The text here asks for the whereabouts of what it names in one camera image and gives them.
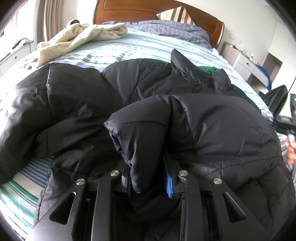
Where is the black puffer jacket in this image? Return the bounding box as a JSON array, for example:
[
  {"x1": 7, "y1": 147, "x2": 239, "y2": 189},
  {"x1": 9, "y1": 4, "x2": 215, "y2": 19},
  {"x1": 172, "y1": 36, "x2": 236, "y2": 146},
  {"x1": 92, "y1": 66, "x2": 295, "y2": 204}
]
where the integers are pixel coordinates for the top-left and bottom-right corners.
[{"x1": 1, "y1": 50, "x2": 295, "y2": 240}]

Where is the right hand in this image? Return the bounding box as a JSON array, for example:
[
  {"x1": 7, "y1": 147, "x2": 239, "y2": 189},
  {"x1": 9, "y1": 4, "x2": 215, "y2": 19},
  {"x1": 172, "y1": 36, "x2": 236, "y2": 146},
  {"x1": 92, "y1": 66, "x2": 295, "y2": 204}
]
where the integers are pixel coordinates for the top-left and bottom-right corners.
[{"x1": 285, "y1": 136, "x2": 296, "y2": 167}]

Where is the dark garment on chair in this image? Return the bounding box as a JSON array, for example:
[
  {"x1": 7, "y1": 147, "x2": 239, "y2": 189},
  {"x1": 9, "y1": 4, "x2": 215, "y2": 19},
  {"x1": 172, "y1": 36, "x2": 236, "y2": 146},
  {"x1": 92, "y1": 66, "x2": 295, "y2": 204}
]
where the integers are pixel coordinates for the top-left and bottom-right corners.
[{"x1": 262, "y1": 85, "x2": 288, "y2": 116}]

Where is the blue cloth on desk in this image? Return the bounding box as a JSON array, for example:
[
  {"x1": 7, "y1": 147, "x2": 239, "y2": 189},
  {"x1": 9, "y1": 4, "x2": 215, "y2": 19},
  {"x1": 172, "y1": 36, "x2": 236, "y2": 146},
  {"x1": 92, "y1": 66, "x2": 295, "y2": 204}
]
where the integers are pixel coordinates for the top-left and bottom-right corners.
[{"x1": 257, "y1": 65, "x2": 272, "y2": 91}]

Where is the white vanity desk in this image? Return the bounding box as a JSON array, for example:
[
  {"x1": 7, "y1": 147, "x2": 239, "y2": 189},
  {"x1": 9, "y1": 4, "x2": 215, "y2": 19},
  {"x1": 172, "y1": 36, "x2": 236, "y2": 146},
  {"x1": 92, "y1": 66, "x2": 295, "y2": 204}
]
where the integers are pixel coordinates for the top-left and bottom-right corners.
[{"x1": 220, "y1": 42, "x2": 268, "y2": 88}]

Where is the striped blue green bedspread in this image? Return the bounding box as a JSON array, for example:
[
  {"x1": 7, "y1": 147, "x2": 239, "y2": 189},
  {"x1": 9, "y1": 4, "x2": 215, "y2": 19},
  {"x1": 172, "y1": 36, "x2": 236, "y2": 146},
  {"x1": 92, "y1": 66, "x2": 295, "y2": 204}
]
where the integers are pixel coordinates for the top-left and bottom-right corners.
[{"x1": 0, "y1": 27, "x2": 287, "y2": 239}]

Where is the blue checked duvet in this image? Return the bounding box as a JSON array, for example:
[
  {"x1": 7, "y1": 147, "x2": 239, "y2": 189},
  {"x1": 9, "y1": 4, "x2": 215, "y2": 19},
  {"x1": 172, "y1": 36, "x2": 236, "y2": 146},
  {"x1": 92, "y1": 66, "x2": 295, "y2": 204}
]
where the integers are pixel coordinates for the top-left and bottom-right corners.
[{"x1": 101, "y1": 19, "x2": 213, "y2": 49}]

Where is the striped brown white pillow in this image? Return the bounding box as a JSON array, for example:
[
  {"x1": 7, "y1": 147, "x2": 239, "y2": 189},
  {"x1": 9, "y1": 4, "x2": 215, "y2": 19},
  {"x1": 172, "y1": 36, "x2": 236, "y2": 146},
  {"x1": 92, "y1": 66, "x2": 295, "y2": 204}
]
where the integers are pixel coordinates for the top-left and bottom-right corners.
[{"x1": 157, "y1": 6, "x2": 195, "y2": 25}]

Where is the white drawer dresser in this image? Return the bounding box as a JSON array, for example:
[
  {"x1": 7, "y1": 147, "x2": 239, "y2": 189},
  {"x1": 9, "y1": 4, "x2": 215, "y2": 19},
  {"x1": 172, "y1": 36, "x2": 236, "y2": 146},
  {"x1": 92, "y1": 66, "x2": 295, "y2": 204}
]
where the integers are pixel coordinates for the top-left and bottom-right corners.
[{"x1": 0, "y1": 41, "x2": 33, "y2": 76}]

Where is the cream fleece blanket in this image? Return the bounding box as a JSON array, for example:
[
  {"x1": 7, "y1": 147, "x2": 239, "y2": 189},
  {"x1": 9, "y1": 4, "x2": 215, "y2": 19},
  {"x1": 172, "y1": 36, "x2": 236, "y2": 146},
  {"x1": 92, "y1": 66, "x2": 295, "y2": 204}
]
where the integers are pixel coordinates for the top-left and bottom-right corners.
[{"x1": 31, "y1": 23, "x2": 127, "y2": 68}]

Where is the white round fan heater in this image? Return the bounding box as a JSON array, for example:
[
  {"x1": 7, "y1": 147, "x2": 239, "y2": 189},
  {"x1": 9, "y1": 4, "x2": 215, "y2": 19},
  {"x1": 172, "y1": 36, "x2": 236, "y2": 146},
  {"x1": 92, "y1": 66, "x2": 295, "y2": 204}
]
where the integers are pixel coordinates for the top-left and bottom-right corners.
[{"x1": 66, "y1": 19, "x2": 80, "y2": 27}]

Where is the beige curtain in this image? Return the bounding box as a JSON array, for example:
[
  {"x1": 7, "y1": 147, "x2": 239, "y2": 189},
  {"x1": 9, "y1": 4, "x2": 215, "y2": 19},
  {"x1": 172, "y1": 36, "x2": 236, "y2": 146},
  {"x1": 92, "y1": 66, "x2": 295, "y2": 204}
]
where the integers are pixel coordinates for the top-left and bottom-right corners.
[{"x1": 36, "y1": 0, "x2": 64, "y2": 43}]

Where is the wooden headboard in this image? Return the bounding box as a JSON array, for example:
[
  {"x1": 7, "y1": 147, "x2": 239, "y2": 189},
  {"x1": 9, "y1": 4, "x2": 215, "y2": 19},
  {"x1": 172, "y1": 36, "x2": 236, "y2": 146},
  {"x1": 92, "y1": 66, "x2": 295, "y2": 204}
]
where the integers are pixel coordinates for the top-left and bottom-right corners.
[{"x1": 93, "y1": 0, "x2": 224, "y2": 48}]

